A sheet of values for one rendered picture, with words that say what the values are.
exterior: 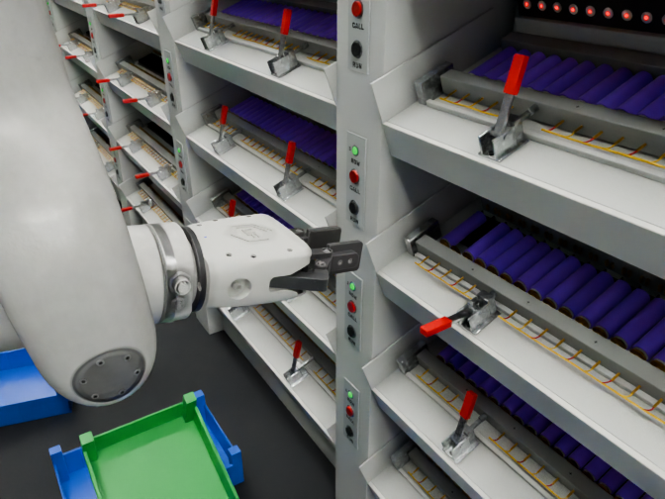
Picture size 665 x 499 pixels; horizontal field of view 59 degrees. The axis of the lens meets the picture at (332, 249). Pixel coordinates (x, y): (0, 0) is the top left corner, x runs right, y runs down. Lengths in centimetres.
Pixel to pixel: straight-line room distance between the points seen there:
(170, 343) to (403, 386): 84
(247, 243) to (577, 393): 34
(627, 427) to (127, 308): 43
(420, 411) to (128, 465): 56
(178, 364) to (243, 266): 103
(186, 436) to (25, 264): 84
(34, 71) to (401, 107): 43
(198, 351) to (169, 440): 41
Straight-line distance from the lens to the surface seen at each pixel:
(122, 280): 38
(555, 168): 56
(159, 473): 115
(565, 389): 62
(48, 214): 37
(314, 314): 102
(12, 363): 163
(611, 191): 53
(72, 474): 132
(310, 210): 92
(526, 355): 64
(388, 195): 73
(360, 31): 71
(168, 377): 148
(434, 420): 84
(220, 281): 49
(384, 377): 89
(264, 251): 51
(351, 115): 74
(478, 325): 67
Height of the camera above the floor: 92
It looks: 28 degrees down
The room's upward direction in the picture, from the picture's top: straight up
